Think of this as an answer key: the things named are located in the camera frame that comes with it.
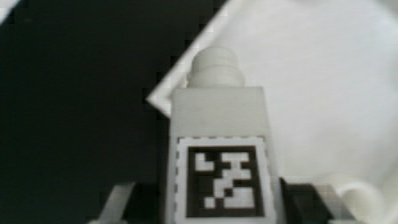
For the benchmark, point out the white square tabletop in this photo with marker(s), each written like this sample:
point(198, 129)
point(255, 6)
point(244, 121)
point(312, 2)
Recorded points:
point(317, 49)

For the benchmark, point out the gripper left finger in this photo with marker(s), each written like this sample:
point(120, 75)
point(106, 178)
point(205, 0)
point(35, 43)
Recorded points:
point(131, 205)

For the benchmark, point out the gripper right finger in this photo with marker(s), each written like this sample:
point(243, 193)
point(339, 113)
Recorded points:
point(305, 206)

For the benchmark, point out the white leg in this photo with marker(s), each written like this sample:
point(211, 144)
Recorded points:
point(223, 181)

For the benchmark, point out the white fence right wall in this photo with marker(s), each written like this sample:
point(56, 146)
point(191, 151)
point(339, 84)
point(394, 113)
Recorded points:
point(8, 4)

